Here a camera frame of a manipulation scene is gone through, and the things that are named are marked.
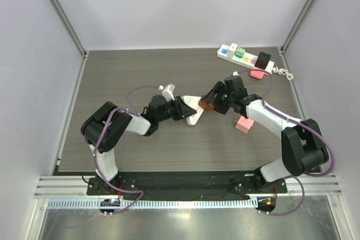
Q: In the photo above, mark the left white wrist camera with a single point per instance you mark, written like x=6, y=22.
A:
x=167, y=91

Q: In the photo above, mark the green cube plug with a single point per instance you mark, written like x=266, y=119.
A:
x=239, y=53

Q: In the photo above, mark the small pink cube plug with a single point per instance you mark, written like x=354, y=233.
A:
x=257, y=73

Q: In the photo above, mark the white power strip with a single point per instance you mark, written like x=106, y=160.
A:
x=247, y=61

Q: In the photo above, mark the white triangular socket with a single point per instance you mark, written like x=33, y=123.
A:
x=193, y=102

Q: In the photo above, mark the aluminium frame post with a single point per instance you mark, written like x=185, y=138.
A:
x=305, y=10
x=68, y=26

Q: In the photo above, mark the slotted cable duct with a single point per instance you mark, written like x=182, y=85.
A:
x=101, y=203

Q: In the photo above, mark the left aluminium frame post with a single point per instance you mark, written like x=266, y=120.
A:
x=68, y=26

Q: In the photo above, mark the right aluminium frame post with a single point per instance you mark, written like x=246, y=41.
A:
x=305, y=10

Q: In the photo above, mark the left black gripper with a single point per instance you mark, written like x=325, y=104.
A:
x=184, y=109

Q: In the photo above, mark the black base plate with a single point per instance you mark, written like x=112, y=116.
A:
x=186, y=182

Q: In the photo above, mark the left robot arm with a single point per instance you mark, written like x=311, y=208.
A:
x=103, y=130

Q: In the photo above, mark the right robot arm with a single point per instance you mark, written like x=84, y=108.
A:
x=302, y=148

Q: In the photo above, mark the aluminium front rail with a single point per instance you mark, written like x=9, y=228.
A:
x=74, y=186

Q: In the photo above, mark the red fish cube plug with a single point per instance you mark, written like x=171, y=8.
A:
x=206, y=106

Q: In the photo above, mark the black cube plug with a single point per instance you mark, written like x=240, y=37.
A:
x=262, y=60

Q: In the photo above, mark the white charger plug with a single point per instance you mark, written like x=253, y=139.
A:
x=232, y=50

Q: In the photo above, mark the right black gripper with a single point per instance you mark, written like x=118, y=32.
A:
x=218, y=97

